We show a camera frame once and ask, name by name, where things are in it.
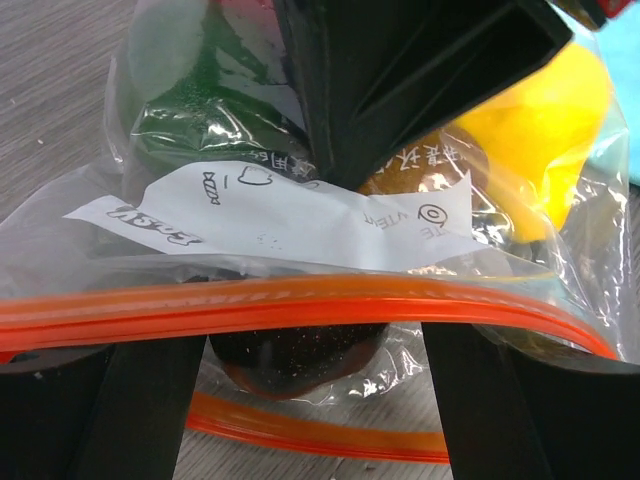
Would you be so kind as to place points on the clear zip top bag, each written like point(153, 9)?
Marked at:
point(127, 249)

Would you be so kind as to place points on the yellow fake pear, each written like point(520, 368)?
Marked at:
point(537, 136)

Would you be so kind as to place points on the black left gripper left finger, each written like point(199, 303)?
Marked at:
point(113, 411)

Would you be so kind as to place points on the red yellow fake apple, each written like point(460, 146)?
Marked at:
point(282, 364)

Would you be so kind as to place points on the brown fake kiwi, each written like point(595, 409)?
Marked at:
point(434, 162)

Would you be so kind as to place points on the dark green fake avocado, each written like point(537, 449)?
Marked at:
point(208, 81)

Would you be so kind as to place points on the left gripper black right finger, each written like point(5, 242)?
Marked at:
point(517, 405)

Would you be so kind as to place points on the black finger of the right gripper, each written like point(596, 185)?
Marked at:
point(374, 76)

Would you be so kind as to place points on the teal t-shirt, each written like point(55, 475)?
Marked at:
point(616, 46)

